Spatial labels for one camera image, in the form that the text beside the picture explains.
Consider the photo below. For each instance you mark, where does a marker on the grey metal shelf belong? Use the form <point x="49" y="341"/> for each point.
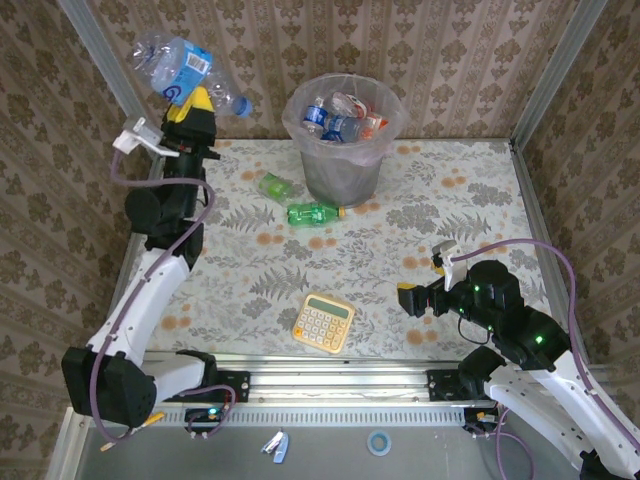
<point x="440" y="450"/>

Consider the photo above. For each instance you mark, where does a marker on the aluminium extrusion beam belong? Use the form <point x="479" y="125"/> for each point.
<point x="340" y="380"/>

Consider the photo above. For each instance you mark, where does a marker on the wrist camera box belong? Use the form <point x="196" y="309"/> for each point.
<point x="452" y="270"/>
<point x="140" y="135"/>

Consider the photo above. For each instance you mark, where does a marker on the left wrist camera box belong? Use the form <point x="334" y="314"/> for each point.
<point x="140" y="135"/>

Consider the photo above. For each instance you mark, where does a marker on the dark green bottle yellow cap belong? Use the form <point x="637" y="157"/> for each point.
<point x="312" y="212"/>

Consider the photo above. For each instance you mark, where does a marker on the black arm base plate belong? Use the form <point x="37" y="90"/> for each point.
<point x="240" y="385"/>
<point x="440" y="385"/>

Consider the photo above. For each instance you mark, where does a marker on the large clear bottle blue label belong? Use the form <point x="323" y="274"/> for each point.
<point x="180" y="70"/>

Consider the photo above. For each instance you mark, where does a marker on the translucent plastic bin liner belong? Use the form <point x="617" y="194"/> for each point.
<point x="295" y="120"/>

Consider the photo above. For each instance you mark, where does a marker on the yellow white pen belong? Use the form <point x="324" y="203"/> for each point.
<point x="156" y="417"/>

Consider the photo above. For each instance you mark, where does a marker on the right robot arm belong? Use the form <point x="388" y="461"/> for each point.
<point x="530" y="400"/>

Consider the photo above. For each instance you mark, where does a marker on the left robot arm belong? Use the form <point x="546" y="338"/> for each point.
<point x="155" y="290"/>

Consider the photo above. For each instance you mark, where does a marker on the grey mesh waste bin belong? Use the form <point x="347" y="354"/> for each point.
<point x="340" y="180"/>

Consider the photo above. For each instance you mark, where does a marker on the blue tape roll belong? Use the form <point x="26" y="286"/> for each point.
<point x="369" y="443"/>

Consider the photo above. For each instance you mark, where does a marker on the yellow calculator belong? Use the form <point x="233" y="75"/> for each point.
<point x="322" y="325"/>

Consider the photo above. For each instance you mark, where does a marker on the light green label bottle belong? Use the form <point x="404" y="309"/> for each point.
<point x="272" y="188"/>

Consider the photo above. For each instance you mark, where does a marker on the small circuit board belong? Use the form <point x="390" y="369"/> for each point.
<point x="480" y="417"/>
<point x="200" y="416"/>

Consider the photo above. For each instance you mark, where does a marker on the blue white stapler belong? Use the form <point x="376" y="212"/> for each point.
<point x="279" y="447"/>

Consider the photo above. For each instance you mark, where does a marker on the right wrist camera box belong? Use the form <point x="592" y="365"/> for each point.
<point x="452" y="270"/>

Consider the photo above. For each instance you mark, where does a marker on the aluminium frame post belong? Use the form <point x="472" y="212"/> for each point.
<point x="553" y="75"/>
<point x="92" y="42"/>

